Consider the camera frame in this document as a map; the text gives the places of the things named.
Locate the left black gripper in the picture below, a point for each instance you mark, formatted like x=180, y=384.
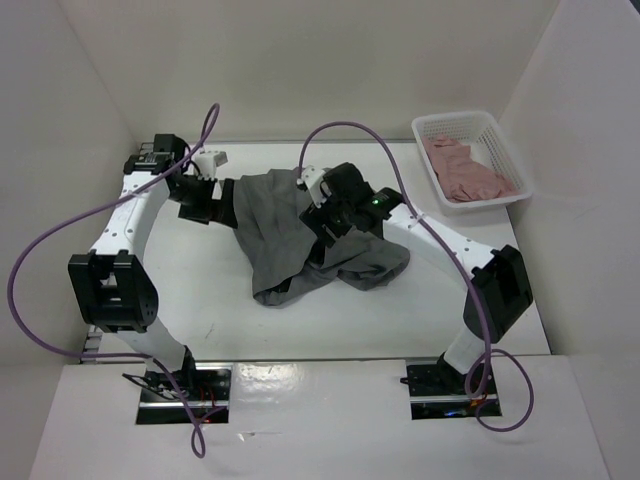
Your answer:
x=221, y=209

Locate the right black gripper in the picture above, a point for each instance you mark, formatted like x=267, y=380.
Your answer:
x=319, y=217

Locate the grey pleated skirt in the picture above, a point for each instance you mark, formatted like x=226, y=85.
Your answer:
x=287, y=258

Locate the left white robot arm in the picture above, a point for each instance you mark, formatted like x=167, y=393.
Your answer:
x=113, y=290

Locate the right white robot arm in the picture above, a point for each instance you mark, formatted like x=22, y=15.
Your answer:
x=496, y=283

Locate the pink skirt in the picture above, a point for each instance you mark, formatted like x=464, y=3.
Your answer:
x=461, y=178

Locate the white plastic basket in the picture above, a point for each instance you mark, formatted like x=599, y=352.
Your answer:
x=489, y=147

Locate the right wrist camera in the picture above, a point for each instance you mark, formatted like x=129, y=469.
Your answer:
x=314, y=181

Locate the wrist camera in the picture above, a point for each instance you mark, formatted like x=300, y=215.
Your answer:
x=206, y=162
x=314, y=181

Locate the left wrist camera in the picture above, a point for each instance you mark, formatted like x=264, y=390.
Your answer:
x=206, y=162

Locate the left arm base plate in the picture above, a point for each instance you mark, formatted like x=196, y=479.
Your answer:
x=208, y=395

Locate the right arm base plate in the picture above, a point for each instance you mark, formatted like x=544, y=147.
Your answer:
x=436, y=392

